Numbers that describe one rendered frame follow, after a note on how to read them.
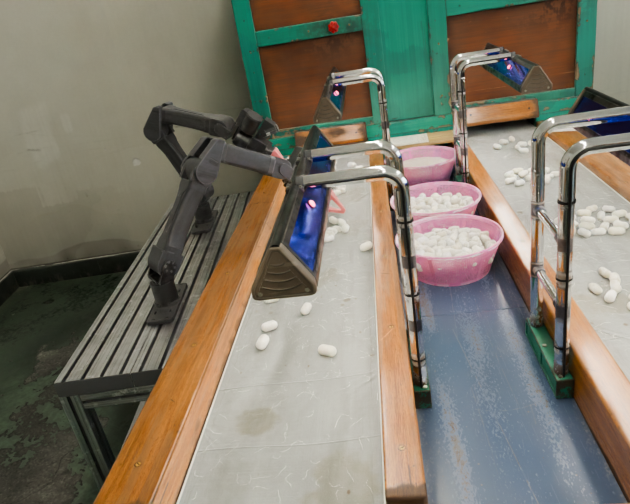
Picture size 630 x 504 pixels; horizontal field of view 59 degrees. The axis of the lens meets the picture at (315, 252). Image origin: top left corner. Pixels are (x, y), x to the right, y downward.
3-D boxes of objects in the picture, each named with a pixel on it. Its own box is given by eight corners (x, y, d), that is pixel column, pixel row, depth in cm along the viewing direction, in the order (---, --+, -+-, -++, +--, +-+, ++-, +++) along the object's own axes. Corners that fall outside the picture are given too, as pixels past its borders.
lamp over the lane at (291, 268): (252, 302, 68) (240, 249, 65) (301, 159, 124) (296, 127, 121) (317, 296, 67) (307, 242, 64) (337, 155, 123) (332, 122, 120)
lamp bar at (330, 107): (313, 124, 155) (309, 98, 152) (326, 88, 211) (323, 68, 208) (342, 120, 154) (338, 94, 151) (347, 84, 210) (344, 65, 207)
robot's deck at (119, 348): (58, 398, 127) (52, 384, 126) (173, 212, 236) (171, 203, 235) (452, 343, 122) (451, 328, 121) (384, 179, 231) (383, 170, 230)
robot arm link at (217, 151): (278, 158, 168) (188, 131, 148) (296, 161, 162) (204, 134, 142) (269, 197, 170) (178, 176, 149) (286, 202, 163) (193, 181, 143)
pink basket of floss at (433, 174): (425, 197, 193) (423, 171, 189) (372, 185, 213) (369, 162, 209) (474, 174, 206) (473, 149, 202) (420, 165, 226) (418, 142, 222)
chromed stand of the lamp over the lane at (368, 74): (342, 216, 189) (322, 82, 170) (344, 196, 207) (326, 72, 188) (398, 210, 186) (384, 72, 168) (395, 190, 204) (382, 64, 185)
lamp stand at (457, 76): (463, 202, 183) (456, 61, 165) (454, 183, 201) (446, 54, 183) (522, 195, 181) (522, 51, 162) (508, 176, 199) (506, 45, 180)
